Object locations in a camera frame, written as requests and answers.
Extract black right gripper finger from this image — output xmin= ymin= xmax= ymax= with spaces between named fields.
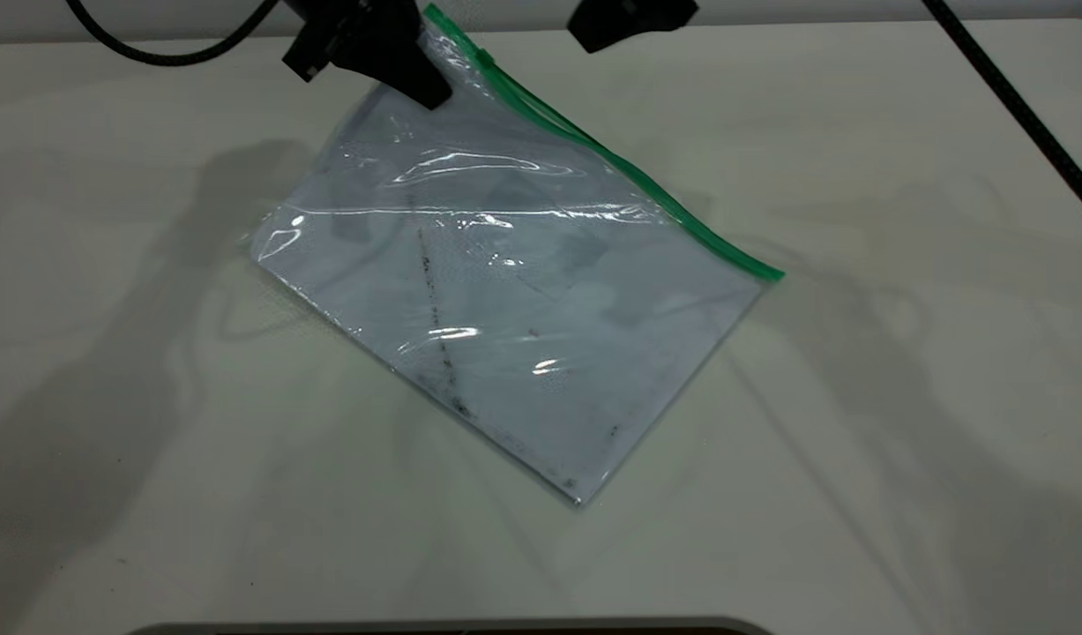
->
xmin=595 ymin=0 xmax=700 ymax=53
xmin=566 ymin=0 xmax=645 ymax=53

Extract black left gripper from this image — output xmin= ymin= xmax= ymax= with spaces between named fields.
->
xmin=282 ymin=0 xmax=454 ymax=112

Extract clear plastic zip bag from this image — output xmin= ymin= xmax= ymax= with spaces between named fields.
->
xmin=250 ymin=3 xmax=786 ymax=508

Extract white paper sheets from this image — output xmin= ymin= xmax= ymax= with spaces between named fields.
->
xmin=257 ymin=88 xmax=764 ymax=504

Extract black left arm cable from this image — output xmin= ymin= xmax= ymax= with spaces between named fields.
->
xmin=64 ymin=0 xmax=282 ymax=68

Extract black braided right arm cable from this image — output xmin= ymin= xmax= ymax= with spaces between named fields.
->
xmin=922 ymin=0 xmax=1082 ymax=232

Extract dark grey rounded base plate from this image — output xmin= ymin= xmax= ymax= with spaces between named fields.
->
xmin=126 ymin=616 xmax=775 ymax=635

